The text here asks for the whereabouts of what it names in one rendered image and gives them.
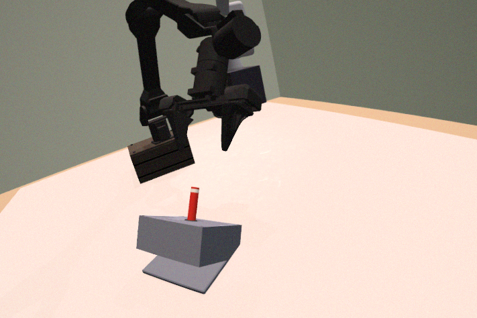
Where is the dark red peg with white band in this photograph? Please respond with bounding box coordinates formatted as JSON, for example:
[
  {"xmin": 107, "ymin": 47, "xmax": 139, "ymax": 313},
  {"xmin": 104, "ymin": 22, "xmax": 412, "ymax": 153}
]
[{"xmin": 187, "ymin": 187, "xmax": 200, "ymax": 221}]

